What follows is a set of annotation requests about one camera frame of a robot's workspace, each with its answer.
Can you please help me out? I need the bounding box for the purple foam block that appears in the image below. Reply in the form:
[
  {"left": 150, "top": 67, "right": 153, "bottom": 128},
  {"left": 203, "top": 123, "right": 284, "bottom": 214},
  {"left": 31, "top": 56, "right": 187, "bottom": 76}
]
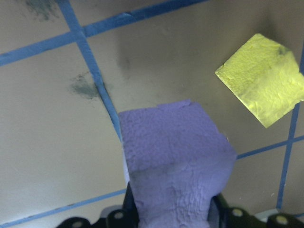
[{"left": 118, "top": 99, "right": 238, "bottom": 228}]

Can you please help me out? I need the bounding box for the yellow foam block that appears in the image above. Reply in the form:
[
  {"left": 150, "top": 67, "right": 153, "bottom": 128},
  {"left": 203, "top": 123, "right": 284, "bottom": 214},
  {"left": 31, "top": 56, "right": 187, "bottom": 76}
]
[{"left": 215, "top": 33, "right": 304, "bottom": 129}]

